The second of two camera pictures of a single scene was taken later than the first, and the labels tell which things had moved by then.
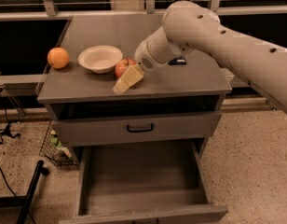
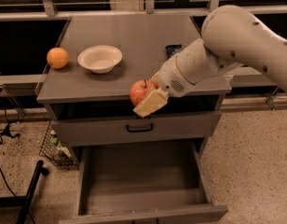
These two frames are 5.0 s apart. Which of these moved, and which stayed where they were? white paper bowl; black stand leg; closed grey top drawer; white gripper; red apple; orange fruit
Moved: red apple; white gripper
Stayed: black stand leg; orange fruit; white paper bowl; closed grey top drawer
